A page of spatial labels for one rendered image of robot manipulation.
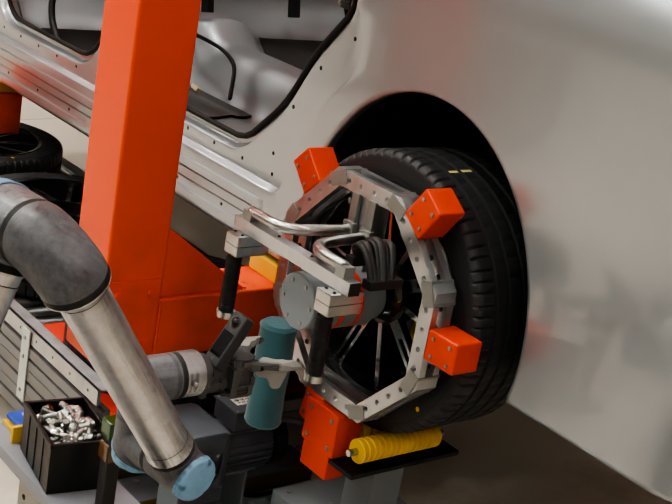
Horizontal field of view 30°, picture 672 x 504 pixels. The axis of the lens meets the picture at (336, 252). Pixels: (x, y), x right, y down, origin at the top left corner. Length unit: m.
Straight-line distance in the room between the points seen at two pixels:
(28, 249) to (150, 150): 1.03
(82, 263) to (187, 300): 1.22
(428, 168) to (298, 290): 0.39
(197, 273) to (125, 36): 0.64
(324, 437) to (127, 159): 0.79
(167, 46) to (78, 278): 1.05
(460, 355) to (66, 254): 0.98
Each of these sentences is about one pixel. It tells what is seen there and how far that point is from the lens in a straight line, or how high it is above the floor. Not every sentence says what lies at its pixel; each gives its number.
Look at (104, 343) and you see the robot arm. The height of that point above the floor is 1.00.
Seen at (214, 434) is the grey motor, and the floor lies 0.40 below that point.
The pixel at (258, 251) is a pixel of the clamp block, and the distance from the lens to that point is 2.83.
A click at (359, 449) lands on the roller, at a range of 2.89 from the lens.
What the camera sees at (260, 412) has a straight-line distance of 2.96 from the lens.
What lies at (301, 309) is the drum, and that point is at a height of 0.84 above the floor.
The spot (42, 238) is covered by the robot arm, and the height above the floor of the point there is 1.18.
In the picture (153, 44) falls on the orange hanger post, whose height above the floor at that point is 1.31.
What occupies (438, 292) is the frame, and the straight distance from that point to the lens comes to 2.62.
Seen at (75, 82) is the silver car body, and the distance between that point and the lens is 4.23.
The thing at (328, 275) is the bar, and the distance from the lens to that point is 2.58.
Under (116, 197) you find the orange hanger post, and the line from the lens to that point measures 2.93.
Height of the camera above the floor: 1.84
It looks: 19 degrees down
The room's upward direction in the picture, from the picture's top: 10 degrees clockwise
